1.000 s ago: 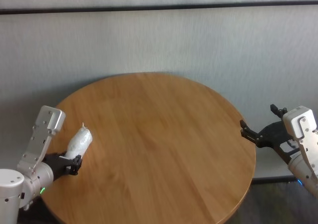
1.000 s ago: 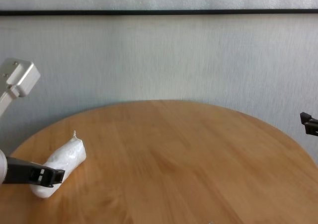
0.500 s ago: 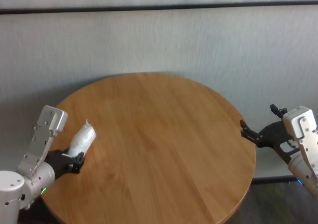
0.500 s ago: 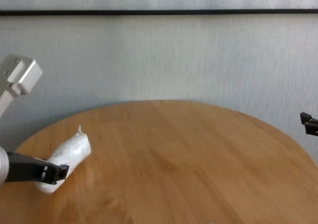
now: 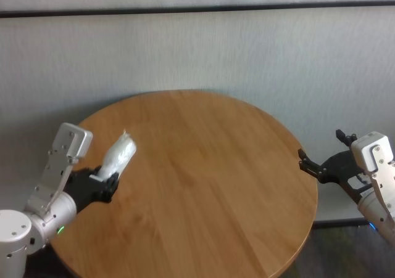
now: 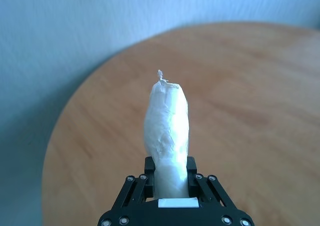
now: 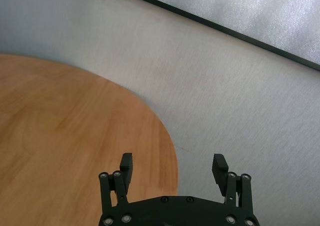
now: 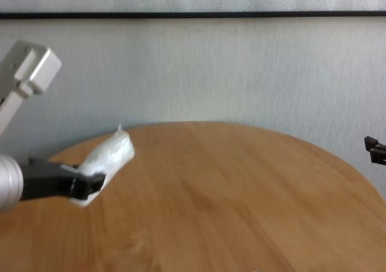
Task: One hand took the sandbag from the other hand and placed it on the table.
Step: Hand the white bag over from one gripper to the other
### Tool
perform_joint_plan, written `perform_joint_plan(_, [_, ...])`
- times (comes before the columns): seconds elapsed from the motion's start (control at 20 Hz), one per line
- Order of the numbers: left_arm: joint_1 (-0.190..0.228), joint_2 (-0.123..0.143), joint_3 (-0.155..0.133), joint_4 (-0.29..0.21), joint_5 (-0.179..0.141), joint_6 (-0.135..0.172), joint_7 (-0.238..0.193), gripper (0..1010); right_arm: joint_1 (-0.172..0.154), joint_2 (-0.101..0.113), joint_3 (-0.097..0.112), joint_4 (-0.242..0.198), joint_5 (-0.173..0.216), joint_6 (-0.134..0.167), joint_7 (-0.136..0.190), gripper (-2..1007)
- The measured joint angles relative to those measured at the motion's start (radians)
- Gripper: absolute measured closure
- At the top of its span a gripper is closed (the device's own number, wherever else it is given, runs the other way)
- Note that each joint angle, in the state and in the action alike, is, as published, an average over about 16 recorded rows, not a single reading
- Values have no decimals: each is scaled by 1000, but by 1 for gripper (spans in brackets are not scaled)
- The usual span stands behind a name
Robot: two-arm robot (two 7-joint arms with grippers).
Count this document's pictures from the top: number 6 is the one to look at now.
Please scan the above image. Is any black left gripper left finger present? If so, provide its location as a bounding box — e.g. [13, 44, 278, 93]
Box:
[112, 156, 155, 209]

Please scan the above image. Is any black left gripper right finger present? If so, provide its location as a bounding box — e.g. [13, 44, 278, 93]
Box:
[186, 156, 234, 208]

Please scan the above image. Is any white plastic-wrapped sandbag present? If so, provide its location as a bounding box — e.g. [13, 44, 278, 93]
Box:
[143, 69, 190, 199]

